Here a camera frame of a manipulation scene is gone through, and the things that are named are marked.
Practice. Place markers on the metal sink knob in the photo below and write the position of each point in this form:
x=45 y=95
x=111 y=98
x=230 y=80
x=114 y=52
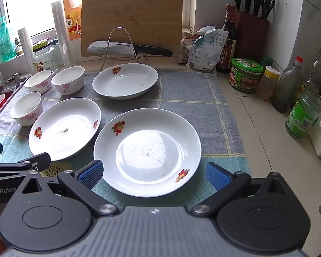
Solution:
x=15 y=77

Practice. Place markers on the dark soy sauce bottle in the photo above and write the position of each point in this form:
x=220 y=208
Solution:
x=228 y=50

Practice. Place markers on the green dish soap bottle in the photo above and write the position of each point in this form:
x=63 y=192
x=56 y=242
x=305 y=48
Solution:
x=6 y=42

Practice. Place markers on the dark red knife block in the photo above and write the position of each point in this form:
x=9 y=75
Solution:
x=250 y=37

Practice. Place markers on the yellow-lidded spice jar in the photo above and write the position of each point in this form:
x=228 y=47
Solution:
x=267 y=85

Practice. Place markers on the tall plastic wrap roll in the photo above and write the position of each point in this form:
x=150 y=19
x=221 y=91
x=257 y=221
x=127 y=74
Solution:
x=63 y=37

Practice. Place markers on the white plate with fruit print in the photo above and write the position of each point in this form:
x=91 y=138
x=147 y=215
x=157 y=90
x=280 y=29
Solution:
x=125 y=83
x=149 y=144
x=67 y=128

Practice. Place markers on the white bag with blue print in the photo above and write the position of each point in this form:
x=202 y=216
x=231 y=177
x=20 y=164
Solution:
x=208 y=50

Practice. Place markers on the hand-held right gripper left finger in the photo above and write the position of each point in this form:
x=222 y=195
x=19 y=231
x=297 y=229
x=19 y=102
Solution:
x=91 y=174

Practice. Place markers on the green-lidded sauce jar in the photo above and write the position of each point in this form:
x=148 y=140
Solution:
x=244 y=77

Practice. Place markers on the white paper roll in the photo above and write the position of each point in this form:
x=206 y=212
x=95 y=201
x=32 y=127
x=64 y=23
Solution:
x=26 y=50

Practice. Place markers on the bamboo cutting board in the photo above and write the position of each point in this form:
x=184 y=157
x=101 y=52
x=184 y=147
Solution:
x=131 y=10

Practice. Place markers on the window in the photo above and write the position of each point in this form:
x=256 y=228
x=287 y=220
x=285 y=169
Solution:
x=37 y=5

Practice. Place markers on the grey plaid dish mat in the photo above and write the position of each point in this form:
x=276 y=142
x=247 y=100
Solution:
x=190 y=99

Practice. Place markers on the clear bottle with red cap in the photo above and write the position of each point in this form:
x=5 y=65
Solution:
x=286 y=85

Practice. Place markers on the white bowl with pink flowers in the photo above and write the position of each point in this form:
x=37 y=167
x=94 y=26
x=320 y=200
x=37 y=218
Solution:
x=38 y=81
x=69 y=80
x=25 y=107

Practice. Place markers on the orange cooking oil bottle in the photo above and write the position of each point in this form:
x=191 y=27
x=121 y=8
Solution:
x=71 y=18

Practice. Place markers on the bottle with green label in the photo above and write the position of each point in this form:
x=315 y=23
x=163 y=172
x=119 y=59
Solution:
x=302 y=115

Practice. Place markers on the small potted plant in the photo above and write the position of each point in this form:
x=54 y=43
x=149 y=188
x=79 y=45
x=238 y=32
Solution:
x=18 y=49

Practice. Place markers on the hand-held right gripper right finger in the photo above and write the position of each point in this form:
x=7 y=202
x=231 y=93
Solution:
x=218 y=176

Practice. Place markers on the white bag with red print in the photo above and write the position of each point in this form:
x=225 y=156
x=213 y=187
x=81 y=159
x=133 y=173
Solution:
x=186 y=52

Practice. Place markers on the glass jar with green lid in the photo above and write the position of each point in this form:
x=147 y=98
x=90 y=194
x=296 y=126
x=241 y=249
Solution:
x=46 y=59

